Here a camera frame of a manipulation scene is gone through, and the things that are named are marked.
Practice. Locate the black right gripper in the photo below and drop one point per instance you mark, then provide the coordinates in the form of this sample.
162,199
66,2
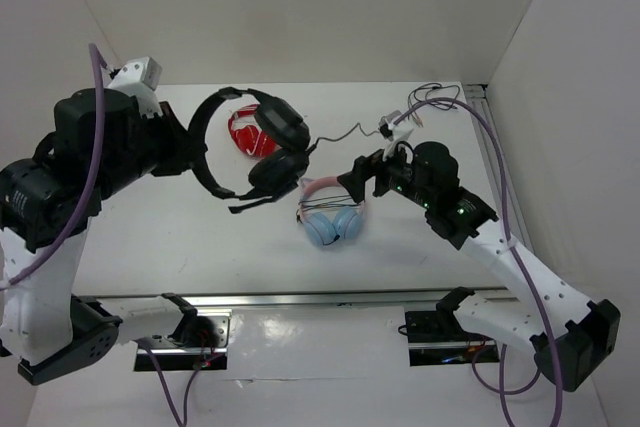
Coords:
364,167

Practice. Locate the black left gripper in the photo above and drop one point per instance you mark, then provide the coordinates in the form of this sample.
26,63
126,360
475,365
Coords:
184,155

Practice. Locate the black headset with microphone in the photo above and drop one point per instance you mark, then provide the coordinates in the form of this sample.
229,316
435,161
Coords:
270,130

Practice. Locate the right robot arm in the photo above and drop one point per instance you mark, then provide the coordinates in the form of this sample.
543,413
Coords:
567,333

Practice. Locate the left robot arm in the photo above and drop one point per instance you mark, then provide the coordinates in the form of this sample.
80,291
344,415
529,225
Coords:
102,142

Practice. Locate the pink blue cat-ear headphones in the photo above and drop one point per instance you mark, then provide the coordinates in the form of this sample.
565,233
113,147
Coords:
330,219

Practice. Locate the red headphones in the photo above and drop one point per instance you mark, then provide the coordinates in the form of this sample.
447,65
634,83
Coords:
247,135

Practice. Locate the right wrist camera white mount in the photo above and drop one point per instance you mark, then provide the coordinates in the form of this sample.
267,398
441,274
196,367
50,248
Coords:
395,127

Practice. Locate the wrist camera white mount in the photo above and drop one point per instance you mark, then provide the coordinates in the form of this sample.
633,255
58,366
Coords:
139,78
395,127

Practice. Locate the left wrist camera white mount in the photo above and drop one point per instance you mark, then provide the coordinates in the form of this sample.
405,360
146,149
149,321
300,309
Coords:
139,78

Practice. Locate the aluminium front rail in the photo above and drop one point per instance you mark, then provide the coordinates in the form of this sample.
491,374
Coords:
309,299

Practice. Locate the aluminium rail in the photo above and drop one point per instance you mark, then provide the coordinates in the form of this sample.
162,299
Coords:
476,97
309,299

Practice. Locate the aluminium right side rail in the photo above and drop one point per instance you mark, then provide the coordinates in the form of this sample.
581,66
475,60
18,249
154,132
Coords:
476,97

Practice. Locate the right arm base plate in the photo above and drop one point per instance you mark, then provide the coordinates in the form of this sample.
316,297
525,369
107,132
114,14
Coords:
435,341

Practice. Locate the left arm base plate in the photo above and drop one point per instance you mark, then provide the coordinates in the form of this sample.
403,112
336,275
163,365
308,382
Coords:
203,343

